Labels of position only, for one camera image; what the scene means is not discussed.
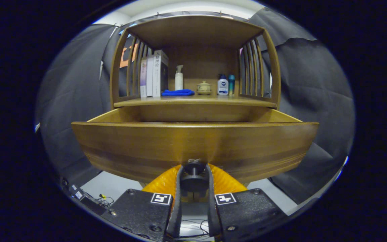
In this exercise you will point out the beige lidded tea cup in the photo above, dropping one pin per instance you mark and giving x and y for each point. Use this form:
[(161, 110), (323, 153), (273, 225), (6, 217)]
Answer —
[(204, 88)]

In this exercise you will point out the white book with dark cover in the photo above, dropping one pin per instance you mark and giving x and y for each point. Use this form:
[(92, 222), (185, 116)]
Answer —
[(158, 74)]

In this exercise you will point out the wooden cabinet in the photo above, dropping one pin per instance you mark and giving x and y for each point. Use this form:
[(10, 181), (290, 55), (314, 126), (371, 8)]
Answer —
[(197, 30)]

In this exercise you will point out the lavender book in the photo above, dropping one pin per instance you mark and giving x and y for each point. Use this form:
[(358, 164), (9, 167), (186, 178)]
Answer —
[(143, 79)]

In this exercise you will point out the wooden countertop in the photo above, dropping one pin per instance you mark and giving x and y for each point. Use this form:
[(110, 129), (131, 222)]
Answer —
[(197, 101)]

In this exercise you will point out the white pump bottle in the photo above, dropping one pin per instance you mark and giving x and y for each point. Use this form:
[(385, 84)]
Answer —
[(179, 80)]

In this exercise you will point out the wooden drawer with black knob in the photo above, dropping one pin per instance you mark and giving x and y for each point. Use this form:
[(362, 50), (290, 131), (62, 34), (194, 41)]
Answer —
[(146, 148)]

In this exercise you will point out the blue cloth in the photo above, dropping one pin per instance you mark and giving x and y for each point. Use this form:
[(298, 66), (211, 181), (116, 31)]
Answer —
[(178, 92)]

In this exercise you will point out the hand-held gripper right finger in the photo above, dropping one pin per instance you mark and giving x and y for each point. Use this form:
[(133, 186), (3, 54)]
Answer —
[(212, 211)]

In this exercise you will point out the teal bottle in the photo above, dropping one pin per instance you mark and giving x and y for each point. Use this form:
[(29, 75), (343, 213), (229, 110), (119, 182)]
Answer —
[(231, 85)]

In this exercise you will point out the thin white book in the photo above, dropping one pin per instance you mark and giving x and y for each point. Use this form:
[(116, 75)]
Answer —
[(150, 77)]

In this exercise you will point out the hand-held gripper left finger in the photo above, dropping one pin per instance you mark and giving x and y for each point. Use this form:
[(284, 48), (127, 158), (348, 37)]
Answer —
[(178, 201)]

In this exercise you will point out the white lotion bottle blue cap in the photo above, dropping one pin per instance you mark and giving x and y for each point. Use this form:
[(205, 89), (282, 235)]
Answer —
[(222, 87)]

